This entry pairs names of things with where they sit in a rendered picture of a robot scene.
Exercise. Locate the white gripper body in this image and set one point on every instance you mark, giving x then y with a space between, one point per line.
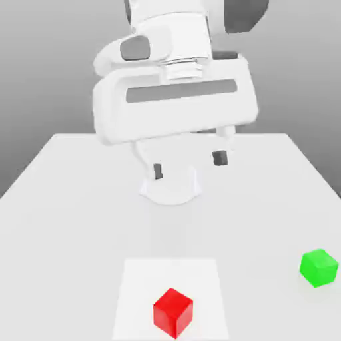
175 120

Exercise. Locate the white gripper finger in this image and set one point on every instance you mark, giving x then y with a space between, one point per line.
149 159
222 154

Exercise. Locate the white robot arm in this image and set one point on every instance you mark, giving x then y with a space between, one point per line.
175 34

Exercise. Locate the small green cube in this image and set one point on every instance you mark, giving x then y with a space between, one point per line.
318 267

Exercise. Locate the small red cube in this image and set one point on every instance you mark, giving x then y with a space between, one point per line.
173 311

